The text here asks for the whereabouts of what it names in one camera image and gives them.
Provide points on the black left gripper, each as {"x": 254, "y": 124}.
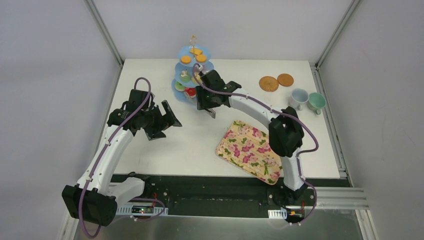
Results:
{"x": 159, "y": 121}

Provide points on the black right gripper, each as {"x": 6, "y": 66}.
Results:
{"x": 209, "y": 104}

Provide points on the red frosted donut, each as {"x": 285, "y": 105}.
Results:
{"x": 190, "y": 92}

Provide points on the blue three-tier cake stand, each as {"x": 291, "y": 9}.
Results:
{"x": 184, "y": 83}

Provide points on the dark green flower donut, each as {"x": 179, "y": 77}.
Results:
{"x": 185, "y": 76}

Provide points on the round orange biscuit top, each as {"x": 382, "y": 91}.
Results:
{"x": 201, "y": 58}

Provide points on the round orange biscuit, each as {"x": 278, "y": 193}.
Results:
{"x": 185, "y": 59}
{"x": 201, "y": 58}

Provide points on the metal serving tongs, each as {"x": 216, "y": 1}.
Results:
{"x": 211, "y": 112}

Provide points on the light green frosted donut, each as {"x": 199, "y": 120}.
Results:
{"x": 179, "y": 87}

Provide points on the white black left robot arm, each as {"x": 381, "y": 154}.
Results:
{"x": 91, "y": 198}

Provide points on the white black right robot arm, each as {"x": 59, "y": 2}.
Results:
{"x": 285, "y": 133}

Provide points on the large round brown coaster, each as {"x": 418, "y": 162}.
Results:
{"x": 268, "y": 84}

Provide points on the floral rectangular tray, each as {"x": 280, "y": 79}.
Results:
{"x": 248, "y": 148}

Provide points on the small round brown coaster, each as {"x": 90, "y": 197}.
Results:
{"x": 285, "y": 79}

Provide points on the light blue teacup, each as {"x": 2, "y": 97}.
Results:
{"x": 298, "y": 98}

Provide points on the green teacup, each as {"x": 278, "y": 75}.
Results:
{"x": 316, "y": 102}

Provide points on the white left cable duct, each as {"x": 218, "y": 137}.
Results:
{"x": 142, "y": 210}

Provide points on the white cable duct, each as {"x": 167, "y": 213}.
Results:
{"x": 142, "y": 210}
{"x": 278, "y": 214}

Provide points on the metal frame rail left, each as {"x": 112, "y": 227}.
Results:
{"x": 103, "y": 29}

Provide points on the metal frame rail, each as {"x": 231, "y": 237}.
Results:
{"x": 103, "y": 29}
{"x": 352, "y": 7}

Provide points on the white right cable duct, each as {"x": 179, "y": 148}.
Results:
{"x": 278, "y": 214}

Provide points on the metal frame rail right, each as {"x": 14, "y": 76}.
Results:
{"x": 352, "y": 7}

